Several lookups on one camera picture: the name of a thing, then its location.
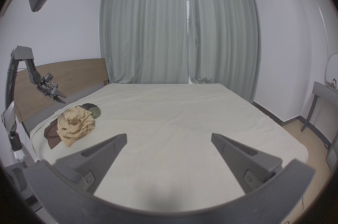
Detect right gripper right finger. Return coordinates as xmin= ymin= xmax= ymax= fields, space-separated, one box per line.
xmin=211 ymin=133 xmax=283 ymax=195

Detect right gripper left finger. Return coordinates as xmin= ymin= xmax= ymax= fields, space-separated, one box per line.
xmin=54 ymin=134 xmax=128 ymax=195

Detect beige shorts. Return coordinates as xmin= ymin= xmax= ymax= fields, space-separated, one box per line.
xmin=57 ymin=106 xmax=95 ymax=147

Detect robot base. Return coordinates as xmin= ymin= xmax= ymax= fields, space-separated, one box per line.
xmin=4 ymin=145 xmax=44 ymax=215

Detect bed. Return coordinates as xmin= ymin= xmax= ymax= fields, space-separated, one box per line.
xmin=14 ymin=58 xmax=309 ymax=211

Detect brown garment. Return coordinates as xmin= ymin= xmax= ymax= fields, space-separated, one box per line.
xmin=44 ymin=120 xmax=64 ymax=149

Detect olive green garment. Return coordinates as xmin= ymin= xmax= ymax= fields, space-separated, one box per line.
xmin=88 ymin=105 xmax=101 ymax=120

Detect grey side table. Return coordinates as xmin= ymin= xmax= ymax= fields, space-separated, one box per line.
xmin=301 ymin=81 xmax=338 ymax=133

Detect grey-green curtain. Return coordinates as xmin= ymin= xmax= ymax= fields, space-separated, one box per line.
xmin=99 ymin=0 xmax=190 ymax=85
xmin=183 ymin=0 xmax=261 ymax=105

